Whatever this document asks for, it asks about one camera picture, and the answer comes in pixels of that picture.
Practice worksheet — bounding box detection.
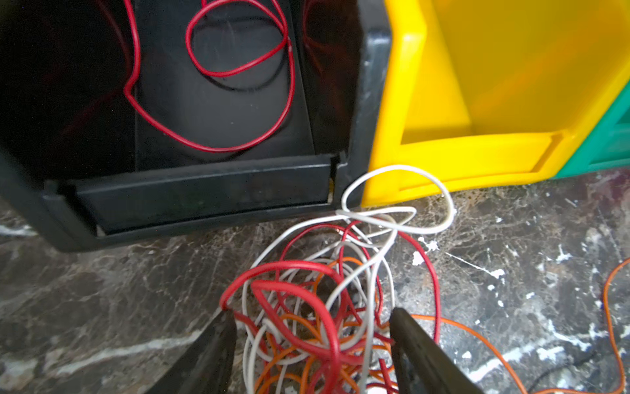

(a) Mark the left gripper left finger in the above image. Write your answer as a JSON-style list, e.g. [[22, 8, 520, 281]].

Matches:
[[147, 310, 237, 394]]

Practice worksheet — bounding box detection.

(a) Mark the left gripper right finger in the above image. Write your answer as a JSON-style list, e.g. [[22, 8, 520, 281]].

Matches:
[[390, 307, 482, 394]]

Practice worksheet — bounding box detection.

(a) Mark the orange cable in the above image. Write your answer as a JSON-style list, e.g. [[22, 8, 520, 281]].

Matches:
[[253, 255, 630, 394]]

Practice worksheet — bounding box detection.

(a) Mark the white cable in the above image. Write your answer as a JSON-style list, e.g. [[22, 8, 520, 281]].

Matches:
[[213, 164, 456, 394]]

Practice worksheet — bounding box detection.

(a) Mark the black plastic bin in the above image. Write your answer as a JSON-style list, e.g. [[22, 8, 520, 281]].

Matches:
[[1, 1, 392, 252]]

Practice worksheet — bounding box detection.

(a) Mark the yellow plastic bin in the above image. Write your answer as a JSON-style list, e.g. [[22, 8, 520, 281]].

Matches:
[[369, 1, 629, 191]]

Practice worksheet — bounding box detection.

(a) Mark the green plastic bin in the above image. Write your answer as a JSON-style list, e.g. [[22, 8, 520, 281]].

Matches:
[[555, 84, 629, 179]]

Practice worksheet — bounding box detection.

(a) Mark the red cable in black bin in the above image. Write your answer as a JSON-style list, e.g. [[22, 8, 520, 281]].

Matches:
[[121, 0, 296, 154]]

